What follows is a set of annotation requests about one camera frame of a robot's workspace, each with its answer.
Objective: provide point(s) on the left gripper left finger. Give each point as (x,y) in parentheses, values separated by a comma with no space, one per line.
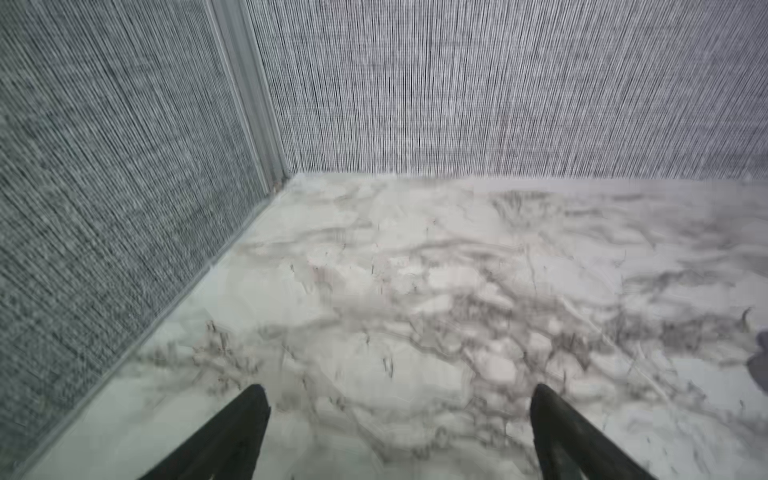
(226,447)

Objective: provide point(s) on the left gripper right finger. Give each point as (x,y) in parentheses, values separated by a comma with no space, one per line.
(568,446)

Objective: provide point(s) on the aluminium enclosure frame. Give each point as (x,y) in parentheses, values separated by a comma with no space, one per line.
(235,29)

